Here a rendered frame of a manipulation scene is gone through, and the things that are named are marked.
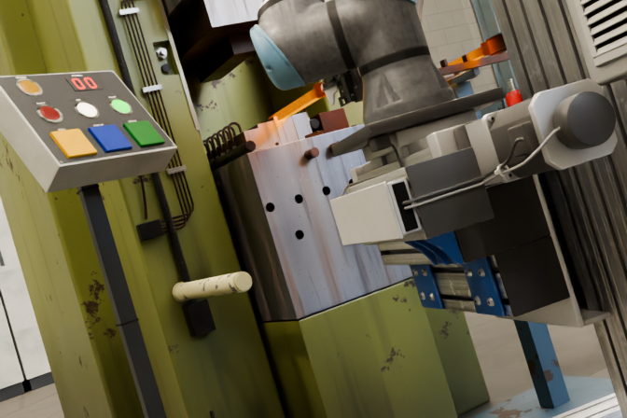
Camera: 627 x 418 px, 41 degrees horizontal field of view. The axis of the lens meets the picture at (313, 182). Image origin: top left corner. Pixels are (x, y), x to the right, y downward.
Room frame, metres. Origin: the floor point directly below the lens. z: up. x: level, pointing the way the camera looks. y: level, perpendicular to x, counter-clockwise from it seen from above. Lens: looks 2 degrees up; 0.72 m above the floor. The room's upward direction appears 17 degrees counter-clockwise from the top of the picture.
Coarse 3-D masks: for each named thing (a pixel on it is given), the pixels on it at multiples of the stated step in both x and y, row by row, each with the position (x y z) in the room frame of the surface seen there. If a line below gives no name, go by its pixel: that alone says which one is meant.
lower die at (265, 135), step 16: (304, 112) 2.31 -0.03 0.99; (256, 128) 2.25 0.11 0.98; (272, 128) 2.26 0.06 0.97; (288, 128) 2.28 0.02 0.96; (304, 128) 2.30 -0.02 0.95; (224, 144) 2.35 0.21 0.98; (240, 144) 2.26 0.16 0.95; (256, 144) 2.23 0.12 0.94; (272, 144) 2.25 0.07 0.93; (208, 160) 2.48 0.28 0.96
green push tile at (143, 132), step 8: (144, 120) 1.96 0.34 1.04; (128, 128) 1.90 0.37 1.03; (136, 128) 1.92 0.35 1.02; (144, 128) 1.94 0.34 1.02; (152, 128) 1.95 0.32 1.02; (136, 136) 1.90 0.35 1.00; (144, 136) 1.91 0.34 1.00; (152, 136) 1.93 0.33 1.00; (160, 136) 1.95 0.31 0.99; (144, 144) 1.89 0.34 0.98; (152, 144) 1.91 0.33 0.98; (160, 144) 1.94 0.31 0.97
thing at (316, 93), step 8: (320, 88) 2.04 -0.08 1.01; (304, 96) 2.11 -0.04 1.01; (312, 96) 2.08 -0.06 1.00; (320, 96) 2.03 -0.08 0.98; (288, 104) 2.20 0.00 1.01; (296, 104) 2.16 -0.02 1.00; (304, 104) 2.13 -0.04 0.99; (280, 112) 2.25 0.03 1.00; (288, 112) 2.21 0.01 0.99; (296, 112) 2.22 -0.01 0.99
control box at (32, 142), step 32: (0, 96) 1.77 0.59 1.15; (32, 96) 1.81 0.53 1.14; (64, 96) 1.87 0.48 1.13; (96, 96) 1.94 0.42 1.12; (128, 96) 2.01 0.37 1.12; (0, 128) 1.79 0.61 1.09; (32, 128) 1.74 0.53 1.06; (64, 128) 1.79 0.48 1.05; (160, 128) 1.99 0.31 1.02; (32, 160) 1.75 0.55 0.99; (64, 160) 1.72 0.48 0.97; (96, 160) 1.78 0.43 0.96; (128, 160) 1.86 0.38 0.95; (160, 160) 1.96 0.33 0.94
